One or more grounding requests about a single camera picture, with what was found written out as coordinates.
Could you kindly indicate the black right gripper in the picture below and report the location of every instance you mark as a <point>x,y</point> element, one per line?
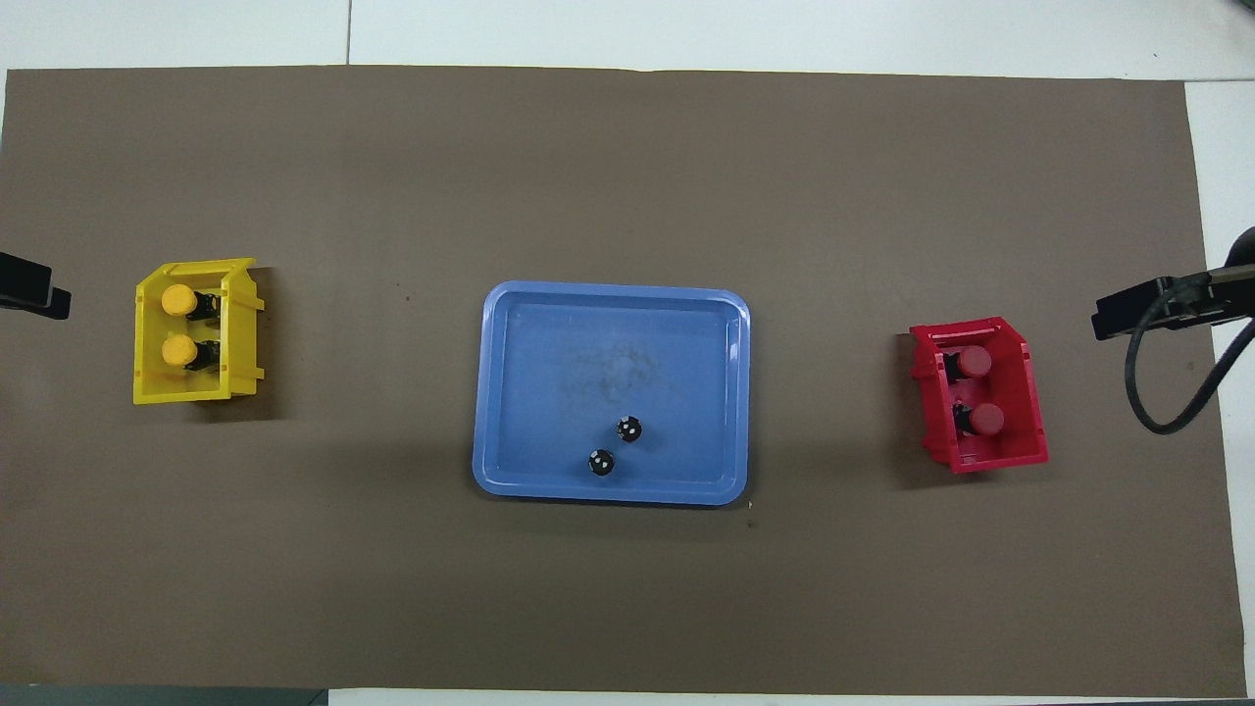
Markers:
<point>1240,284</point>

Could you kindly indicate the yellow push button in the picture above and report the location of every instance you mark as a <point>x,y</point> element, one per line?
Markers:
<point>178,351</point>
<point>177,300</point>

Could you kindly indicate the red push button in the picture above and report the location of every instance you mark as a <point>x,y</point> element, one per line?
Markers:
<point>975,362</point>
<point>986,420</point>

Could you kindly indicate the blue plastic tray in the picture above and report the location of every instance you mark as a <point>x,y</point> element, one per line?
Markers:
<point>549,392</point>

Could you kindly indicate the red plastic bin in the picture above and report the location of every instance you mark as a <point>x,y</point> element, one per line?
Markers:
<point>1020,431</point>

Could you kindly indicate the yellow plastic bin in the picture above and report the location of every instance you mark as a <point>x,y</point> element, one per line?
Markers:
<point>235,343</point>

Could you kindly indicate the brown paper table mat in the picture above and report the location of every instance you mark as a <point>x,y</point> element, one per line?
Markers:
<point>392,588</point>

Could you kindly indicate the small black cylinder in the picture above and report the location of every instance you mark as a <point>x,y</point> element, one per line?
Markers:
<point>601,462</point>
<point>628,428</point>

